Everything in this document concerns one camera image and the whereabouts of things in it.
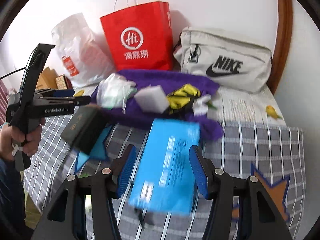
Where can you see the beige Nike bag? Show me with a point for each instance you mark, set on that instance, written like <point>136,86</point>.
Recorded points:
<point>228,58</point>

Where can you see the person's left forearm sleeve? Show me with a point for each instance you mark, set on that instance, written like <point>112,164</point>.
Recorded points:
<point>12,204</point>

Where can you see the white glove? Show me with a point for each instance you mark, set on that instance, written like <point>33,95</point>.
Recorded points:
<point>115,84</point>

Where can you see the white sock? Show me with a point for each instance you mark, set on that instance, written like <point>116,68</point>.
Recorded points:
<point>200,106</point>

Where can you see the brown wooden door frame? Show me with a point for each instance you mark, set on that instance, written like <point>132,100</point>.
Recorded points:
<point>283,42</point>

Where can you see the patterned gift box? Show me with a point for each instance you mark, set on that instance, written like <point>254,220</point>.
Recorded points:
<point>61,82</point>

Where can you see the purple towel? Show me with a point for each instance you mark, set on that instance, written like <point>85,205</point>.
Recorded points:
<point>144,78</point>

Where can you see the wooden bed headboard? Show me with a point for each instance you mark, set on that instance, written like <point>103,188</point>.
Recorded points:
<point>47,79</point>

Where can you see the person's left hand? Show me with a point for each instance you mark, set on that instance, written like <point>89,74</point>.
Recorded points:
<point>9,134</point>

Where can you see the grey checked blanket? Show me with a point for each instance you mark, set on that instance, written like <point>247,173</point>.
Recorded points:
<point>274,154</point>

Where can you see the blue tissue pack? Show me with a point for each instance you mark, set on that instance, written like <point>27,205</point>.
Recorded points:
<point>165,181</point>

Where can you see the red Haidilao paper bag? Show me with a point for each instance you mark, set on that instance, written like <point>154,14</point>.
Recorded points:
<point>140,36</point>

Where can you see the translucent zip pouch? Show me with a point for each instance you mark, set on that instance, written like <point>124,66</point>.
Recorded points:
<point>114,101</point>

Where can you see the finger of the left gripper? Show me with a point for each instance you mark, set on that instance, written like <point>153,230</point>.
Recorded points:
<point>77,101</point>
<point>60,93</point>

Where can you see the yellow black mesh pouch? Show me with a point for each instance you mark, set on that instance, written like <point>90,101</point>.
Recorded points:
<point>182,99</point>

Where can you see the white Miniso plastic bag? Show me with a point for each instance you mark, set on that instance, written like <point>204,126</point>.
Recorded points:
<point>81,56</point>

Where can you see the white foam sponge block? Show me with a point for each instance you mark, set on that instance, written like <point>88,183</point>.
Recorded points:
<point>152,99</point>

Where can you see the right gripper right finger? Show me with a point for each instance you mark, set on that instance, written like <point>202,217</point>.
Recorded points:
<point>259,218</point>

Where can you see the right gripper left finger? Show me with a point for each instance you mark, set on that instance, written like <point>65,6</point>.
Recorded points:
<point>65,217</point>

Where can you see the dark green tea tin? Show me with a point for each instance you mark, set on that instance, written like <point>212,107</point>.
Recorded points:
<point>84,128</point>

